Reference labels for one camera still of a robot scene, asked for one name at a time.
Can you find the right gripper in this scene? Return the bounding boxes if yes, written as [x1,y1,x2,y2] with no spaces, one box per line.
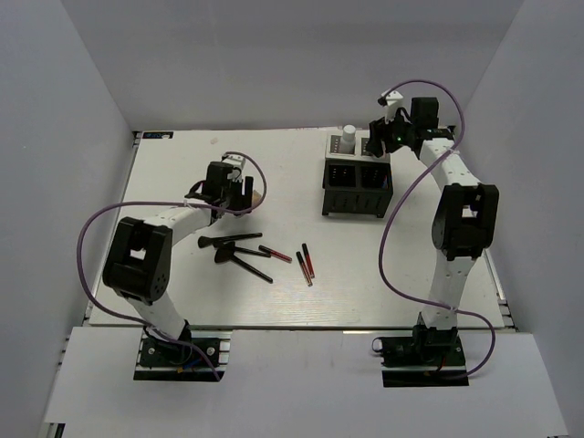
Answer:
[366,107,416,158]

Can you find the square foundation bottle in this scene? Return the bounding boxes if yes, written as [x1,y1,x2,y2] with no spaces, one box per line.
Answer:
[251,191,265,209]

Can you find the white blue pink bottle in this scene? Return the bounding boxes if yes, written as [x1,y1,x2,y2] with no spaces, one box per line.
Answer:
[339,124,356,154]

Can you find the red lip gloss tube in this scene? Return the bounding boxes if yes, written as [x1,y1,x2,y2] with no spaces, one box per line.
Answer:
[258,245,292,264]

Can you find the long black makeup brush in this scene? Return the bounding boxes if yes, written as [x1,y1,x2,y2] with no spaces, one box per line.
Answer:
[197,233,263,248]

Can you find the black powder brush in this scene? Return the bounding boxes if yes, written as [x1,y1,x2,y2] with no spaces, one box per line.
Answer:
[215,242,271,258]

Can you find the fan makeup brush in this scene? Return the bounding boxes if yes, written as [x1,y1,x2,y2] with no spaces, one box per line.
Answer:
[214,248,274,284]

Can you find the orange red lip gloss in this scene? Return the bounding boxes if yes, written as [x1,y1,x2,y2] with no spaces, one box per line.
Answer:
[302,243,316,279]

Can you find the dark red lip gloss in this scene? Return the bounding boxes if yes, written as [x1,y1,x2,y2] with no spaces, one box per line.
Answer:
[296,251,313,287]

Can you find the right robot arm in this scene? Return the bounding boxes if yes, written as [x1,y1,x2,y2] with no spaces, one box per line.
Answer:
[366,92,499,364]

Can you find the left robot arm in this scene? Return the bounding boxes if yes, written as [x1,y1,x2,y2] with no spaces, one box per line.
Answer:
[102,153,254,364]

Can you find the white organizer tray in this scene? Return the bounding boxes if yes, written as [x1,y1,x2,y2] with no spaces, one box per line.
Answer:
[325,135,391,163]

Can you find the black organizer box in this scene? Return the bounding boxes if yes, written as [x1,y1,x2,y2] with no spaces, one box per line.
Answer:
[321,159,393,218]

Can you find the left blue label sticker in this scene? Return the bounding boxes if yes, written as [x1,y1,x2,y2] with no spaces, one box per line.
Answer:
[142,131,174,140]

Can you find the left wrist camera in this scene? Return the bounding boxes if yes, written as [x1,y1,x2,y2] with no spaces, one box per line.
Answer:
[221,153,246,182]

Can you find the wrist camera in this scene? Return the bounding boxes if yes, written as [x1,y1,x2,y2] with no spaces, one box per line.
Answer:
[221,153,246,182]
[378,90,403,124]

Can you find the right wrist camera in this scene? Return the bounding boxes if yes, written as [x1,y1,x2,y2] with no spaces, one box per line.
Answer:
[378,90,403,124]

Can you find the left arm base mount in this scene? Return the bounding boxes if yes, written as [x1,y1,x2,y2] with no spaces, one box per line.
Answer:
[133,330,231,382]

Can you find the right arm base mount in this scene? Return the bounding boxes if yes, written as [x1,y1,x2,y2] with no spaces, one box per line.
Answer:
[371,323,469,388]

